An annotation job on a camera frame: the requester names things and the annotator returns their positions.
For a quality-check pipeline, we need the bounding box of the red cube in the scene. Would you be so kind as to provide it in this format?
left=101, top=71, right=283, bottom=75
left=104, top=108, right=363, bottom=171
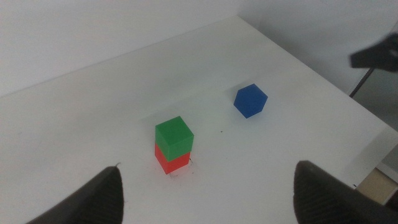
left=154, top=142, right=192, bottom=175

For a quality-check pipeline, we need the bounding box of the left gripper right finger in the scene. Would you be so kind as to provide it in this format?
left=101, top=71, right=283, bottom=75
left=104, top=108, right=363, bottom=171
left=292, top=159, right=398, bottom=224

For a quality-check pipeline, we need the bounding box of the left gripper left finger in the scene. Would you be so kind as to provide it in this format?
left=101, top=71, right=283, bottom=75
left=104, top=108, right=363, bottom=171
left=26, top=165, right=125, bottom=224

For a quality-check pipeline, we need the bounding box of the dark thin metal rod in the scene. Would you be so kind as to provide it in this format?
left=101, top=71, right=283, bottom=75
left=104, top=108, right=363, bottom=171
left=349, top=67, right=375, bottom=98

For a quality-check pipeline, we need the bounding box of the green cube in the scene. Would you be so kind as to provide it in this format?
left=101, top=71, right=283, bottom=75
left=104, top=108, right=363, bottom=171
left=154, top=115, right=195, bottom=162

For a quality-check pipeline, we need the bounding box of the blue cube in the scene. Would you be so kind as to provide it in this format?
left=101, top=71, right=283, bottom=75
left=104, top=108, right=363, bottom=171
left=233, top=83, right=269, bottom=119

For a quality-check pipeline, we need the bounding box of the beige box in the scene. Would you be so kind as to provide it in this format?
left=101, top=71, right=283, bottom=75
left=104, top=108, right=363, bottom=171
left=356, top=167, right=398, bottom=207

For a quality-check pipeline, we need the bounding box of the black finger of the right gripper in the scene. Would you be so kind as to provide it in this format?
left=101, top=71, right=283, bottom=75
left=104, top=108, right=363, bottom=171
left=349, top=32, right=398, bottom=73

